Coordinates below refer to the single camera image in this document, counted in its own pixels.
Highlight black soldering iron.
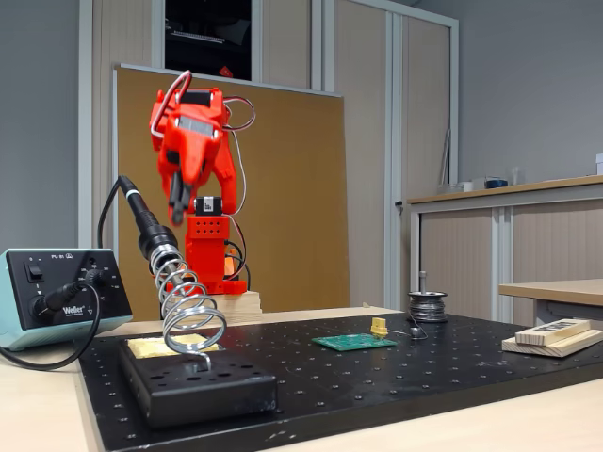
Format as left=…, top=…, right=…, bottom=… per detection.
left=116, top=174, right=192, bottom=302

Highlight stacked wooden plank robot base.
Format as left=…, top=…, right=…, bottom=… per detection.
left=164, top=290, right=263, bottom=326

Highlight teal Weller soldering station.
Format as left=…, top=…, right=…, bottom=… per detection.
left=0, top=248, right=134, bottom=352

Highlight green circuit board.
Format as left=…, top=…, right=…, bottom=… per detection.
left=310, top=331, right=399, bottom=352

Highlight brown cork pinboard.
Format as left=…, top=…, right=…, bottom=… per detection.
left=111, top=63, right=352, bottom=321

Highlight yellow cleaning sponge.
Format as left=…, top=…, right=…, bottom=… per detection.
left=127, top=331, right=221, bottom=360

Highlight tall beige shutter cabinet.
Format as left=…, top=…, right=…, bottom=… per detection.
left=77, top=0, right=461, bottom=315

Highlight black stand with spring holder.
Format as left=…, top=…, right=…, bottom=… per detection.
left=117, top=224, right=278, bottom=428

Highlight grey leaning strips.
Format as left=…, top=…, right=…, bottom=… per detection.
left=440, top=129, right=452, bottom=187

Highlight black perforated breadboard plate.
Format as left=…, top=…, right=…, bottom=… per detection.
left=77, top=310, right=603, bottom=452

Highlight low beige sideboard cabinet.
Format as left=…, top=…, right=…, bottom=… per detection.
left=407, top=174, right=603, bottom=326

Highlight wooden plank with Kapla print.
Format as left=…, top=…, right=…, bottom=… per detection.
left=514, top=317, right=593, bottom=345

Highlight light wood desk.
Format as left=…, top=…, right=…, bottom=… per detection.
left=497, top=278, right=603, bottom=326

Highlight wooden blocks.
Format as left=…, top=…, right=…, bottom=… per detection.
left=501, top=328, right=603, bottom=359

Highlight white long servo cable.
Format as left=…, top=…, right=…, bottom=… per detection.
left=229, top=131, right=250, bottom=218

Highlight red white elbow servo cable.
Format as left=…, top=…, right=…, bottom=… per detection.
left=224, top=96, right=258, bottom=136

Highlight grey wrist servo cable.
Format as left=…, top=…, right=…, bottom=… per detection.
left=149, top=70, right=193, bottom=137

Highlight thin solder wire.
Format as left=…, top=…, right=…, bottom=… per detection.
left=384, top=314, right=429, bottom=342

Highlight solder wire spool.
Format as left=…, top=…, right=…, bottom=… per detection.
left=407, top=290, right=449, bottom=324

